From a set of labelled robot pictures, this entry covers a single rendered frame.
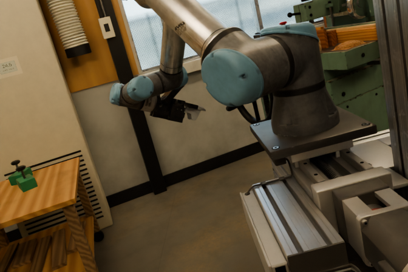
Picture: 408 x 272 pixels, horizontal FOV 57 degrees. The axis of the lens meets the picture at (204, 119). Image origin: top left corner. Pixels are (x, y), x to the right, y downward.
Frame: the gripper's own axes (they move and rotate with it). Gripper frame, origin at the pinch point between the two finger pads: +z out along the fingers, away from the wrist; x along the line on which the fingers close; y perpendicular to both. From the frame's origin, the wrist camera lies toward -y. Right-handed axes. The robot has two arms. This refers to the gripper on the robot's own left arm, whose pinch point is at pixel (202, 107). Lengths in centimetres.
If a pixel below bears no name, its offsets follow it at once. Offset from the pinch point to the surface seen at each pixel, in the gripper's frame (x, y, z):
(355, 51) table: 42, -28, 28
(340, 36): 26, -37, 35
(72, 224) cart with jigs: -35, 61, -31
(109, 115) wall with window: -131, 18, -2
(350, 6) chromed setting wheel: 25, -49, 38
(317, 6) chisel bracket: 15, -48, 31
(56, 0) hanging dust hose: -113, -43, -52
